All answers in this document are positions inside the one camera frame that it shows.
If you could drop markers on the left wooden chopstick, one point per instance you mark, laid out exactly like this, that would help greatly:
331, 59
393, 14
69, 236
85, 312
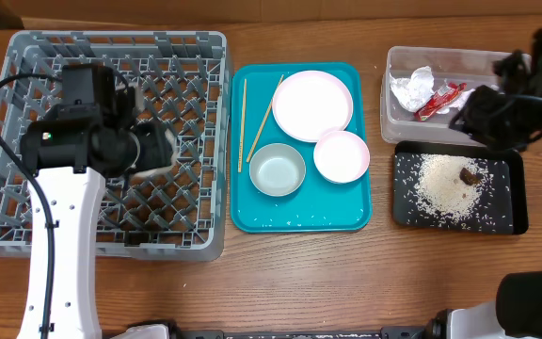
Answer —
242, 127

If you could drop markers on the teal plastic serving tray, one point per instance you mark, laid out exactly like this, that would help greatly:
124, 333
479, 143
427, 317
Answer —
318, 205

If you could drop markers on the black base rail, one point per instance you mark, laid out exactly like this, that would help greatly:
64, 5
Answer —
299, 334

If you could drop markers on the wooden chopstick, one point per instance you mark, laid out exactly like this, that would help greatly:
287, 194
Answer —
263, 122
242, 127

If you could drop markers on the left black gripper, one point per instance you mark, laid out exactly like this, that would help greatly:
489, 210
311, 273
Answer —
159, 148

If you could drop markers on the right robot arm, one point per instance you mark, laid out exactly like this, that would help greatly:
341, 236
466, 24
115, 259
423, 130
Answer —
516, 311

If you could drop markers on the white tissue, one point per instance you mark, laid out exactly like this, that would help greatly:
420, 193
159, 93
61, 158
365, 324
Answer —
458, 102
415, 91

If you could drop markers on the small pink white bowl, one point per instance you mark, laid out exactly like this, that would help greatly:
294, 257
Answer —
341, 157

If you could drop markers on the brown food piece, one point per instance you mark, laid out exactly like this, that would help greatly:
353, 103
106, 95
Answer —
469, 178

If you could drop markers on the pile of white rice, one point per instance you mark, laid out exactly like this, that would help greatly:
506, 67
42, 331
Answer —
428, 193

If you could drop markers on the white cup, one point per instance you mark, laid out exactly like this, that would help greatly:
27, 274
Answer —
149, 173

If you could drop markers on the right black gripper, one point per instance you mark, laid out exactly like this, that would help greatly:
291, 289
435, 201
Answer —
470, 122

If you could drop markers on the grey plastic dishwasher rack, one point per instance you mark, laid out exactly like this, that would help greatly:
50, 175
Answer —
185, 82

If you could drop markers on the right wooden chopstick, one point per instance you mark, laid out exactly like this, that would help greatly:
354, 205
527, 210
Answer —
263, 122

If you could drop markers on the grey bowl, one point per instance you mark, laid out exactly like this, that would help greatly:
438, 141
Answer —
277, 170

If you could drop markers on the large white plate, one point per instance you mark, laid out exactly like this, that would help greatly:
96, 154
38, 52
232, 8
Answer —
309, 104

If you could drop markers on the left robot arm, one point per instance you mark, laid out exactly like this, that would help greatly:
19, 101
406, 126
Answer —
90, 136

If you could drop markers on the red snack wrapper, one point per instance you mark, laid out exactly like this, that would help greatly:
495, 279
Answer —
441, 98

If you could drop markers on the clear plastic waste bin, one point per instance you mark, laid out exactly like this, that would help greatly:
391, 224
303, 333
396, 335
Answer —
475, 68

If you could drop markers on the black rectangular tray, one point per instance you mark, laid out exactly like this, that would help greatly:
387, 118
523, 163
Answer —
511, 158

